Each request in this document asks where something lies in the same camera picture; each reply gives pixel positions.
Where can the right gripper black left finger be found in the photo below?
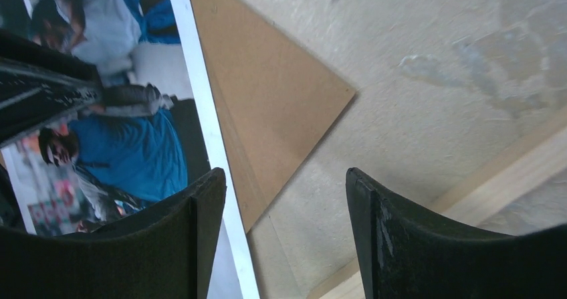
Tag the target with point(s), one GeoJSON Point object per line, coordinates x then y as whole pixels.
{"type": "Point", "coordinates": [164, 251]}

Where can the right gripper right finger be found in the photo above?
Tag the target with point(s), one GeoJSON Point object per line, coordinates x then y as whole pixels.
{"type": "Point", "coordinates": [405, 250]}

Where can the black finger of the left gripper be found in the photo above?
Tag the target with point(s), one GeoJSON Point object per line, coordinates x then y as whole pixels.
{"type": "Point", "coordinates": [40, 86]}

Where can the wooden picture frame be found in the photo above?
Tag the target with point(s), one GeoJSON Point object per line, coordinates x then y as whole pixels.
{"type": "Point", "coordinates": [524, 166]}

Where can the printed photo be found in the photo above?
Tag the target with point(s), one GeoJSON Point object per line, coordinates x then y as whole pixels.
{"type": "Point", "coordinates": [144, 102]}

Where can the brown backing board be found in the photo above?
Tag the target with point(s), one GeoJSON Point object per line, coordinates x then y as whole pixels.
{"type": "Point", "coordinates": [274, 99]}

